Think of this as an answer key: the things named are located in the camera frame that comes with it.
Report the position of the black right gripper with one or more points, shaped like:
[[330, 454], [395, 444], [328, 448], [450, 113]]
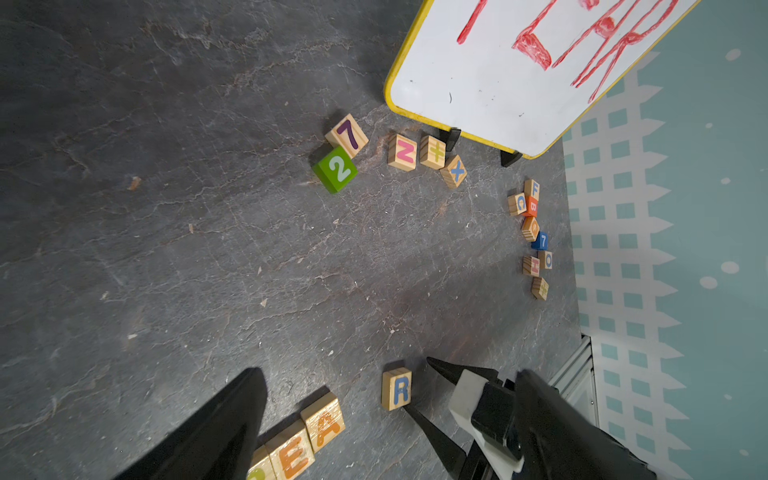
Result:
[[483, 407]]

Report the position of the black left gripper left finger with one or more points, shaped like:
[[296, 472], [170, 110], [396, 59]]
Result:
[[217, 441]]

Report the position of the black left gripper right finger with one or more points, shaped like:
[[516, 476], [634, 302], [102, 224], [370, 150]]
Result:
[[557, 442]]

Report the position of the wooden block letter R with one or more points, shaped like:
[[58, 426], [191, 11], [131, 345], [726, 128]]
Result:
[[396, 388]]

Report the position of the wooden block letter E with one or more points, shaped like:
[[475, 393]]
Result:
[[290, 451]]

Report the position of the wooden block letter A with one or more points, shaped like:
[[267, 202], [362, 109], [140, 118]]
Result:
[[323, 420]]

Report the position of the wooden block letter P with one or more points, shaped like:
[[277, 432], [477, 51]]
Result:
[[261, 467]]

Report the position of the wooden block pink letter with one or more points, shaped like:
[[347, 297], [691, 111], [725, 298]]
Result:
[[531, 266]]

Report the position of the wooden block letter C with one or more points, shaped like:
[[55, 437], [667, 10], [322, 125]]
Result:
[[517, 204]]

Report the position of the wooden block letter F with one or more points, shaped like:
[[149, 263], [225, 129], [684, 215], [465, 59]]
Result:
[[532, 189]]

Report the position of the wooden block letter X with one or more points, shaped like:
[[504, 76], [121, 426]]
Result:
[[454, 172]]

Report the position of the wooden block letter N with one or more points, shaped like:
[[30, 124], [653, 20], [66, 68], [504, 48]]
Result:
[[402, 153]]

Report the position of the whiteboard with red PEAR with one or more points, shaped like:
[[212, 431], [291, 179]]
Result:
[[516, 75]]

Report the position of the blue block number 7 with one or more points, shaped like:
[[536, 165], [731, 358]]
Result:
[[541, 242]]

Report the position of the wooden block orange side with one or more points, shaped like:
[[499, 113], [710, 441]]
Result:
[[530, 229]]

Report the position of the red orange block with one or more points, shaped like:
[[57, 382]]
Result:
[[532, 207]]

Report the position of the wooden block plus sign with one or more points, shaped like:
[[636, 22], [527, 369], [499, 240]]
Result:
[[432, 152]]

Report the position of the green block number 2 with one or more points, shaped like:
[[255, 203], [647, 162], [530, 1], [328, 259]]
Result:
[[335, 170]]

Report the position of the wooden block number 7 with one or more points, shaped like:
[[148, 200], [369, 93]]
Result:
[[347, 134]]

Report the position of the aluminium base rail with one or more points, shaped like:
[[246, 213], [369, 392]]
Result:
[[575, 381]]

